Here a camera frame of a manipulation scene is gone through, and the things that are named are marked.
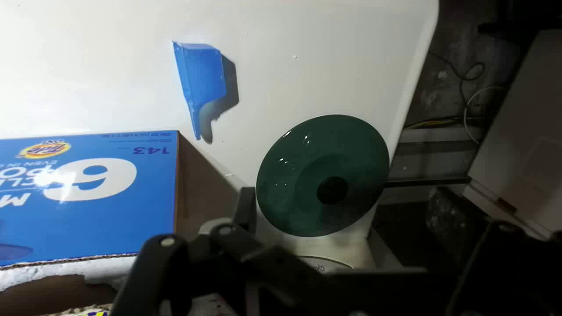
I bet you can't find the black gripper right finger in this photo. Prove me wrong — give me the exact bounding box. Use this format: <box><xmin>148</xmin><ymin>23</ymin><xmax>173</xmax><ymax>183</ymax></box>
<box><xmin>448</xmin><ymin>221</ymin><xmax>562</xmax><ymax>316</ymax></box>

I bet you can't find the dark green round lid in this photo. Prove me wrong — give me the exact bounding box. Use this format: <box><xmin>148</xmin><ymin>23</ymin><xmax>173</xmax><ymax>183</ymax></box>
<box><xmin>255</xmin><ymin>113</ymin><xmax>392</xmax><ymax>239</ymax></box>

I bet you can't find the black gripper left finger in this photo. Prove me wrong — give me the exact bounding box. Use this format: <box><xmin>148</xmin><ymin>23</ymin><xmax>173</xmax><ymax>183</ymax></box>
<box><xmin>111</xmin><ymin>232</ymin><xmax>199</xmax><ymax>316</ymax></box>

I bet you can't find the blue plastic scoop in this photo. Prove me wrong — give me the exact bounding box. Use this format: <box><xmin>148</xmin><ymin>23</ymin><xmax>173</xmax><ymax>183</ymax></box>
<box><xmin>171</xmin><ymin>41</ymin><xmax>232</xmax><ymax>144</ymax></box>

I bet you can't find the white washing machine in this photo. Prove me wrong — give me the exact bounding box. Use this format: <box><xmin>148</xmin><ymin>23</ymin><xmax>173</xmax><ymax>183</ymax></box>
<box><xmin>0</xmin><ymin>0</ymin><xmax>441</xmax><ymax>278</ymax></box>

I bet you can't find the blue detergent cardboard box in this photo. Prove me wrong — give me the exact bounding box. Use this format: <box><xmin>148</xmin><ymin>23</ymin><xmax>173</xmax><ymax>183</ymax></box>
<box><xmin>0</xmin><ymin>128</ymin><xmax>246</xmax><ymax>316</ymax></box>

